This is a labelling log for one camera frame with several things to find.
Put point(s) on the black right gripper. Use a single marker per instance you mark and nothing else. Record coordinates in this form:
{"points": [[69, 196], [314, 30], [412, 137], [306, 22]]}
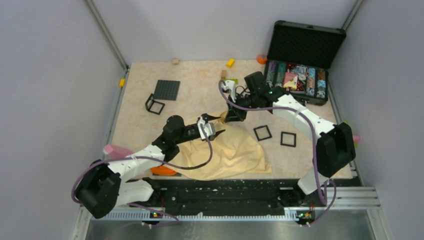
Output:
{"points": [[234, 112]]}

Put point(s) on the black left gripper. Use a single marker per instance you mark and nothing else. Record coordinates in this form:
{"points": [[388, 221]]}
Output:
{"points": [[208, 118]]}

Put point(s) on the cream yellow t-shirt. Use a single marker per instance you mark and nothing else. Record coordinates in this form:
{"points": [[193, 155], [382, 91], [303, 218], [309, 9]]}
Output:
{"points": [[233, 153]]}

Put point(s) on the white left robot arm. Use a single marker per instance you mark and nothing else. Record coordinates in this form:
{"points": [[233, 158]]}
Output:
{"points": [[108, 184]]}

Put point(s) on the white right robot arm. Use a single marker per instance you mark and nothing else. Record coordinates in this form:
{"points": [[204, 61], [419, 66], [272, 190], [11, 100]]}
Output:
{"points": [[332, 144]]}

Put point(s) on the green long lego brick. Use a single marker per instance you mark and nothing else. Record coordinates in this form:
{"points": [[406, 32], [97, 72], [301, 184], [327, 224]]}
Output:
{"points": [[235, 80]]}

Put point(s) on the yellow lego brick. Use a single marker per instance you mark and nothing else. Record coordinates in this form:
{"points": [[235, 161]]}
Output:
{"points": [[230, 63]]}

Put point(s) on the dark grey lego baseplate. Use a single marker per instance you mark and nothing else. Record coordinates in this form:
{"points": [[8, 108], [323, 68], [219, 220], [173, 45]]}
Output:
{"points": [[166, 90]]}

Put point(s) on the orange round object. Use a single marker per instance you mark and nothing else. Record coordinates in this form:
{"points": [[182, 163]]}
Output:
{"points": [[261, 59]]}

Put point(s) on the black open carrying case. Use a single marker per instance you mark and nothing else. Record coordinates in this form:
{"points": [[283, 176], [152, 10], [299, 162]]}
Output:
{"points": [[299, 57]]}

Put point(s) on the pink box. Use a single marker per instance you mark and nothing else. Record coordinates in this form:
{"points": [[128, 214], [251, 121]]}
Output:
{"points": [[116, 152]]}

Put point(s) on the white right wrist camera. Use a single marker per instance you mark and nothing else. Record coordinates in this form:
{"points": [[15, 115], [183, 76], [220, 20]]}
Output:
{"points": [[229, 87]]}

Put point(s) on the black square frame centre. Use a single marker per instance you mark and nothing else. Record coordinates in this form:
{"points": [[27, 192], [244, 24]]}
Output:
{"points": [[262, 133]]}

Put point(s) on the black square frame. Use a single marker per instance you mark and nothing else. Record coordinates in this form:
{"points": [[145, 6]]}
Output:
{"points": [[262, 133], [288, 139]]}

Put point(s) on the black cube frame left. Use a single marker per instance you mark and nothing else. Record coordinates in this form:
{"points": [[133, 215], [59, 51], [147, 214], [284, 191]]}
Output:
{"points": [[153, 106]]}

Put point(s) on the black square frame right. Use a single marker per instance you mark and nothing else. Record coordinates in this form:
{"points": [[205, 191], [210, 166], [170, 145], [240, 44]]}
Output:
{"points": [[288, 139]]}

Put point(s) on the small yellow block on rail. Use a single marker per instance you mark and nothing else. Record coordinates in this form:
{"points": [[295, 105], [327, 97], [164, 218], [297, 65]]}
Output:
{"points": [[122, 82]]}

